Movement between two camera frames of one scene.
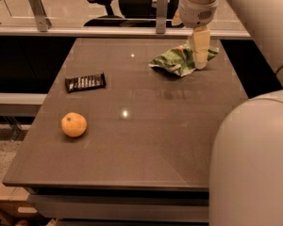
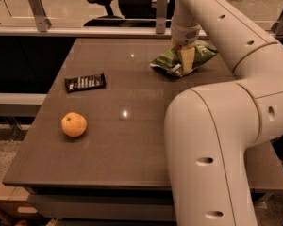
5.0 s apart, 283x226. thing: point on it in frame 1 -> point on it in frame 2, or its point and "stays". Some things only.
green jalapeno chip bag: (179, 59) stays
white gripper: (196, 13) -> (185, 35)
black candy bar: (90, 82) stays
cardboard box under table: (12, 201) stays
